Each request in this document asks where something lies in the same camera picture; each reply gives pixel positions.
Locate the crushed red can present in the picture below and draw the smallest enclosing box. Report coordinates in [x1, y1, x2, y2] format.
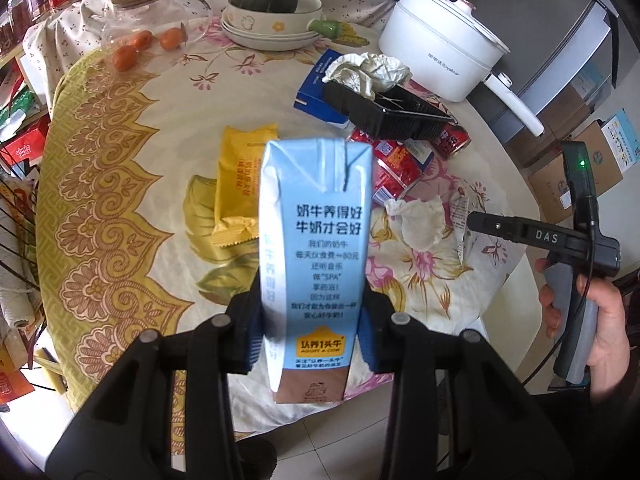
[348, 129, 435, 205]

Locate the light blue milk carton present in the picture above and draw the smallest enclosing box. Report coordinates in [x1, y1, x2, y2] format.
[258, 138, 373, 404]

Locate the red cartoon milk can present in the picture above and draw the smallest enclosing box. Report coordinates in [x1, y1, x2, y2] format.
[431, 124, 471, 159]

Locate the right hand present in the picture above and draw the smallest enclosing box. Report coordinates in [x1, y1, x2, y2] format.
[539, 278, 630, 403]

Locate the cardboard box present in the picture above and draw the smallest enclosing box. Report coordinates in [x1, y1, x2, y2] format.
[528, 122, 623, 223]

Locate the small white sachet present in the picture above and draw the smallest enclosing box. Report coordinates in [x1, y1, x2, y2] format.
[449, 188, 470, 264]

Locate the crumpled white tissue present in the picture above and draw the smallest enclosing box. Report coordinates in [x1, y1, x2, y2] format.
[384, 196, 446, 252]

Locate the black plastic tray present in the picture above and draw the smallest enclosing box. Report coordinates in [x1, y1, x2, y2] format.
[322, 81, 454, 141]

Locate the white electric pot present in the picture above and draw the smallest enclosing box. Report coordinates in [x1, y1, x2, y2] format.
[378, 0, 544, 136]

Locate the crumpled foil paper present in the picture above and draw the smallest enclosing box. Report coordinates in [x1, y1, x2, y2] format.
[322, 52, 412, 101]

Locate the yellow snack wrapper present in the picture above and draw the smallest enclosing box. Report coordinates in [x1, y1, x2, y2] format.
[210, 124, 279, 247]

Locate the blue tissue box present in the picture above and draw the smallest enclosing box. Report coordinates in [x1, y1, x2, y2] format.
[293, 49, 349, 129]

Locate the floral tablecloth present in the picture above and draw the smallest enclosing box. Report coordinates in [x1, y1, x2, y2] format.
[22, 0, 544, 456]

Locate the small orange left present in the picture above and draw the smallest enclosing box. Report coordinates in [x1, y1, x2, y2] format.
[111, 44, 138, 73]

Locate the small orange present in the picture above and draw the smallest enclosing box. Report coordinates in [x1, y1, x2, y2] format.
[158, 27, 186, 51]
[111, 44, 138, 73]
[129, 30, 155, 51]

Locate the white plates stack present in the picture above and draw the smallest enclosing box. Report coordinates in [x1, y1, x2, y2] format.
[221, 21, 320, 52]

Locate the small orange middle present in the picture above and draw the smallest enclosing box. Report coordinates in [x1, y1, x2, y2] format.
[129, 30, 155, 51]

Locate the small orange right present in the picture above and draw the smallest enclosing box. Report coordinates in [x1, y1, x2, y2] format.
[158, 27, 186, 51]

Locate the glass jar with wooden lid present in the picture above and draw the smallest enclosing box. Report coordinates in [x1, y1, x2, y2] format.
[101, 0, 213, 51]

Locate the cream bowl with green handle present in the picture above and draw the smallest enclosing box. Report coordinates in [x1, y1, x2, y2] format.
[221, 0, 346, 39]

